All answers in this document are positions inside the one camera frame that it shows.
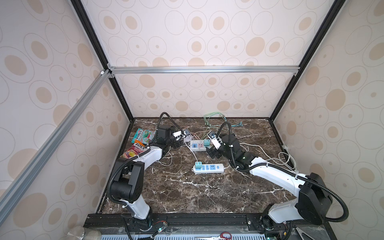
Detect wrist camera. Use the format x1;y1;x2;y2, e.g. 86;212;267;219
172;131;183;138
208;131;222;150

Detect orange Fox's candy bag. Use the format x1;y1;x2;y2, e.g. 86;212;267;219
121;140;147;159

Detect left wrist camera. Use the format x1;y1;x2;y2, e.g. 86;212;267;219
172;131;183;138

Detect white USB cable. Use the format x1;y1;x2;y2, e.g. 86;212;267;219
182;139;200;163

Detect horizontal aluminium rail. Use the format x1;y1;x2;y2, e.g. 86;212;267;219
110;66;300;74

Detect red handled scissors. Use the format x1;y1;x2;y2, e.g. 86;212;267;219
195;232;233;240

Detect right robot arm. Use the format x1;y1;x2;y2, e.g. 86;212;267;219
207;122;350;230

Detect white power cords bundle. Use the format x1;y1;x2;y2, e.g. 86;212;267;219
239;142;301;175

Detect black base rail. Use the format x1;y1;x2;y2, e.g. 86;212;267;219
84;214;337;240

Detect light green cable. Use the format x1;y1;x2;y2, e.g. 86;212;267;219
203;111;227;128

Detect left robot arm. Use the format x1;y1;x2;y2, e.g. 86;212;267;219
106;112;186;226

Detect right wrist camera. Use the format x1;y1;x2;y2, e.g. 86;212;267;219
208;131;222;150

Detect teal charger plug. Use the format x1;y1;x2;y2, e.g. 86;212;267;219
195;162;203;169
203;139;211;147

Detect teal candy bag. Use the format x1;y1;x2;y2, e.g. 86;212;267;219
131;128;155;146

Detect diagonal aluminium rail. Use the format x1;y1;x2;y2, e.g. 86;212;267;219
1;69;112;224

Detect white multicolour power strip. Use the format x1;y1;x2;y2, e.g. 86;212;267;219
188;140;211;152

